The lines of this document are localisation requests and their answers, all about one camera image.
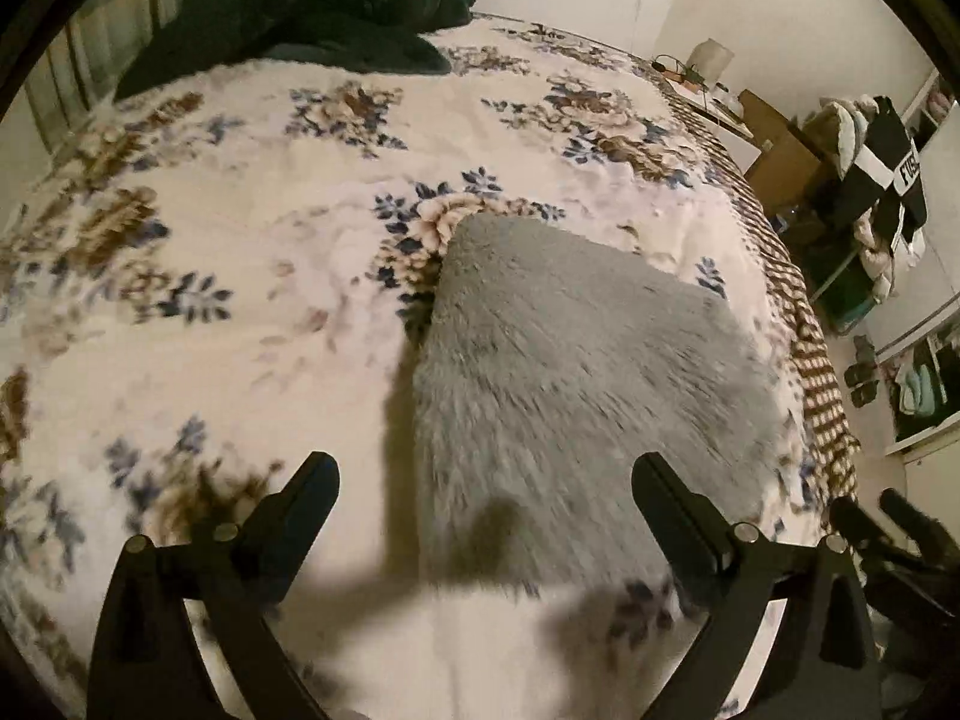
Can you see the floral fleece blanket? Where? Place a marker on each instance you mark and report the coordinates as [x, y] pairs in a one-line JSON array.
[[235, 270]]

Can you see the striped curtain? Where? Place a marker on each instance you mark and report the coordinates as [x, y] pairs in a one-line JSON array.
[[84, 62]]

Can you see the teal folded clothes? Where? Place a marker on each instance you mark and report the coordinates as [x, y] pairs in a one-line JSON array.
[[918, 393]]

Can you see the white bedside cabinet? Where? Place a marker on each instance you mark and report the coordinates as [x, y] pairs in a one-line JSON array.
[[736, 137]]

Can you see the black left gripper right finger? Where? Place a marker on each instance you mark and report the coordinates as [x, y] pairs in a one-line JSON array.
[[822, 663]]

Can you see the dark shoes pair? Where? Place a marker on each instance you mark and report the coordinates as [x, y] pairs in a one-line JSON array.
[[861, 376]]

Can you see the hanging clothes pile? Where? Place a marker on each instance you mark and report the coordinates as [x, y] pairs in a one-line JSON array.
[[878, 196]]

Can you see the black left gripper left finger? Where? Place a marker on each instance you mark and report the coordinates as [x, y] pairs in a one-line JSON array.
[[146, 662]]

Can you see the brown cardboard box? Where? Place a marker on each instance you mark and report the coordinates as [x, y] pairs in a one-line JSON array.
[[789, 168]]

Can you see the white open shelf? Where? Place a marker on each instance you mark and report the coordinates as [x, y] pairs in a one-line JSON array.
[[917, 328]]

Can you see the green storage bin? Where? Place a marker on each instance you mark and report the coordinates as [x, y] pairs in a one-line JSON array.
[[841, 289]]

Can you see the grey fluffy pants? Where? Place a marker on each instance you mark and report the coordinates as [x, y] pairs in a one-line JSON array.
[[551, 364]]

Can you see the dark green jacket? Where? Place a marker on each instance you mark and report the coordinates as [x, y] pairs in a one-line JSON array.
[[364, 36]]

